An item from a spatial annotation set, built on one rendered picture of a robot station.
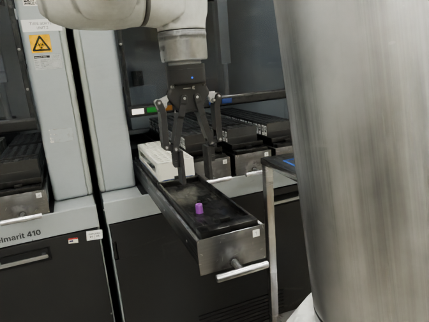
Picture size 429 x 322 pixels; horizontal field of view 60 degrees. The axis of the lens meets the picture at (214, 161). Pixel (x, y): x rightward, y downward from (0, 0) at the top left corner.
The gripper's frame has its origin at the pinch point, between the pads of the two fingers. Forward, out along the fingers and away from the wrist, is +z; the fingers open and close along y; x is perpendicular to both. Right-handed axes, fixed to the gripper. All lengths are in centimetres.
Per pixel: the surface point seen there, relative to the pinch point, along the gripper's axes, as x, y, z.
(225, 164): -37.9, -22.2, 12.3
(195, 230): 9.3, 3.9, 9.7
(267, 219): -23.3, -28.8, 27.6
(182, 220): 2.3, 4.4, 10.1
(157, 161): -24.1, 2.7, 4.1
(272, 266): -23, -30, 44
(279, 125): -45, -47, 4
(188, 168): -22.2, -4.9, 6.9
